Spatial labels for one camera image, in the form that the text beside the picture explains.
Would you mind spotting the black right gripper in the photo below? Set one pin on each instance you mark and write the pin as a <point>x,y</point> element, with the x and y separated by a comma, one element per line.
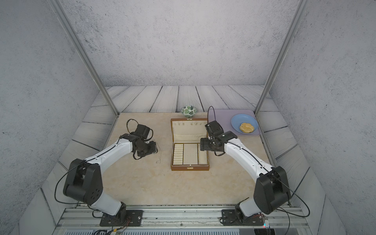
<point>204,144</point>

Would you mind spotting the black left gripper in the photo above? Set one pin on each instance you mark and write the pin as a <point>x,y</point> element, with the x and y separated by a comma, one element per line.
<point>154,149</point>

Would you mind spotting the brown jewelry box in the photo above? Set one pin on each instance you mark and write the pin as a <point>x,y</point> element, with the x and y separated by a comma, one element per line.
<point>186,150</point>

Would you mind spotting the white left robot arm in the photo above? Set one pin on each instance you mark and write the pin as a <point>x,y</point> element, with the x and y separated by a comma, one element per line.
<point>84,177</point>

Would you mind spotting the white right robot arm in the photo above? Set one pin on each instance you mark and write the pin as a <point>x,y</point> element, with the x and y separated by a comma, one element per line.
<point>271,188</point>

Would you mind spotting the blue plate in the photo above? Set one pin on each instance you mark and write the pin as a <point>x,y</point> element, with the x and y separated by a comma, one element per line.
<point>238,119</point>

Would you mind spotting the yellow pastry bun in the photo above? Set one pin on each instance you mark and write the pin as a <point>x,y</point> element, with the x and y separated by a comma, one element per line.
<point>247,128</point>

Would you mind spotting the green leaf pattern bowl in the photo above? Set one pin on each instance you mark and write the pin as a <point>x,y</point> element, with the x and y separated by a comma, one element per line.
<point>189,111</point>

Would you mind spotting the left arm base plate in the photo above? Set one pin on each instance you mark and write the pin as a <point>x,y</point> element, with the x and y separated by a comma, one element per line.
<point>124,218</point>

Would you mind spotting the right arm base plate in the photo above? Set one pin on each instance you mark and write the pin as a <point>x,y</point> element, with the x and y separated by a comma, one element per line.
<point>242,217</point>

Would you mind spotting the aluminium front rail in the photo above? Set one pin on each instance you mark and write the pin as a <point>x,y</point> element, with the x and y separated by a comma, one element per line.
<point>283,221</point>

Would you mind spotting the aluminium right frame post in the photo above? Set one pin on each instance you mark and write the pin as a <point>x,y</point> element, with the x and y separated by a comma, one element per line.
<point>299,14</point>

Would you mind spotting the aluminium frame post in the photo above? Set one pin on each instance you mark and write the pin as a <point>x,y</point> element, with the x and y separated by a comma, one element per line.
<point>64,21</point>
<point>299,14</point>

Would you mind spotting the aluminium left frame post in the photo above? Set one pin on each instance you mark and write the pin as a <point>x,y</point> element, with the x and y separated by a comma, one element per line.
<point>64,21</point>

